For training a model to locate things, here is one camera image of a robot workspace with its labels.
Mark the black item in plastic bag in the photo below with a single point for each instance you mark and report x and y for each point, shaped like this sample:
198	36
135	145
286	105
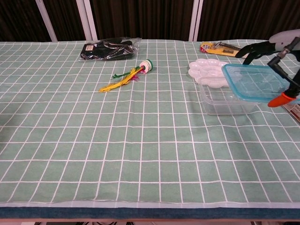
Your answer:
105	50

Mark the tool on yellow blister card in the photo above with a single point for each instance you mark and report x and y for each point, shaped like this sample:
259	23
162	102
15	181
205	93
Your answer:
218	49

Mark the blue plastic container lid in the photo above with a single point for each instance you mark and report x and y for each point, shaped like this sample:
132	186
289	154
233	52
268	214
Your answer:
253	79

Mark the white slanted frame post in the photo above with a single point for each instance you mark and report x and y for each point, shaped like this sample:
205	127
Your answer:
47	21

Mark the green white-grid tablecloth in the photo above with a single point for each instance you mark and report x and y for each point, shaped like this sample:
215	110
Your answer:
93	140

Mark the red and white carton box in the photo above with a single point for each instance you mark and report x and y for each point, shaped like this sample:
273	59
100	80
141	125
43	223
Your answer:
294	113

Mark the blue cloth underlay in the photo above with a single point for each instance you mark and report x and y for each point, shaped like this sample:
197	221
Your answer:
140	212

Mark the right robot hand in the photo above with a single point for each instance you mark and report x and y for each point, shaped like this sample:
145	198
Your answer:
260	49

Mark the clear plastic food container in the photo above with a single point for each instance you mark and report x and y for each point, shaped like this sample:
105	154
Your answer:
222	106

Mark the white double frame post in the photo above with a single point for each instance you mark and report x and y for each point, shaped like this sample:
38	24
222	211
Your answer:
195	18
87	18

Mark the white flower-shaped paint palette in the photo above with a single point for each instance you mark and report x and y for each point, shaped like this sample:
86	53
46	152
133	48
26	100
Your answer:
206	70

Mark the dark pleated curtain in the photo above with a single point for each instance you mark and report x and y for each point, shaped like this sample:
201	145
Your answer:
140	18

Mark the colourful feather shuttlecock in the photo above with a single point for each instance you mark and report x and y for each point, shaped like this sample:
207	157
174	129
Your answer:
146	66

